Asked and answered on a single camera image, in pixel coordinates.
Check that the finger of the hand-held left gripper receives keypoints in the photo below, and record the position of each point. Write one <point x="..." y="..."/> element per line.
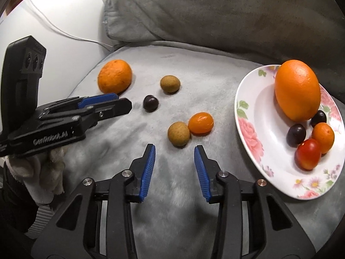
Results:
<point x="99" y="99"/>
<point x="113" y="109"/>

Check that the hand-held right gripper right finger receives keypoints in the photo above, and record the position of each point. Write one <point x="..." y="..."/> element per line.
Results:
<point x="202" y="172"/>

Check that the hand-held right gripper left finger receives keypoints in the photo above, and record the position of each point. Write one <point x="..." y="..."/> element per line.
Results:
<point x="147" y="172"/>

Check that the rough-skinned orange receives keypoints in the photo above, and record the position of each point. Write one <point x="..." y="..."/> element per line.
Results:
<point x="114" y="77"/>

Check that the dark purple grape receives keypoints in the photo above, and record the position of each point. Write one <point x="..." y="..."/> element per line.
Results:
<point x="319" y="117"/>
<point x="150" y="103"/>
<point x="296" y="135"/>

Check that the brown longan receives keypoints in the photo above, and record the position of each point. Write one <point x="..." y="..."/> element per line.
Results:
<point x="179" y="134"/>
<point x="170" y="84"/>

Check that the orange kumquat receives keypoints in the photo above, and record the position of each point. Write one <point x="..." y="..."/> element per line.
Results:
<point x="200" y="123"/>

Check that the floral white plate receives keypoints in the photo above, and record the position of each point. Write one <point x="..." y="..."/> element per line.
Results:
<point x="258" y="108"/>

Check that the red cherry tomato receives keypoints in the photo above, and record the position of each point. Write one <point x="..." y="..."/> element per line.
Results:
<point x="308" y="153"/>

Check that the small mandarin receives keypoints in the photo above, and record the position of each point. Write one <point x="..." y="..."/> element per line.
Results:
<point x="323" y="137"/>

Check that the smooth oval orange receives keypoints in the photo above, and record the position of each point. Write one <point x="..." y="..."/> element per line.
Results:
<point x="297" y="90"/>

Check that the person's left forearm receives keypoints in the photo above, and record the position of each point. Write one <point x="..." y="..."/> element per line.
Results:
<point x="16" y="207"/>

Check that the person's left hand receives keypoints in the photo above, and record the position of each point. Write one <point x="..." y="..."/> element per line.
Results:
<point x="35" y="175"/>

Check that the grey covered cushion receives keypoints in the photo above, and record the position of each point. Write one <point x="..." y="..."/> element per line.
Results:
<point x="215" y="16"/>

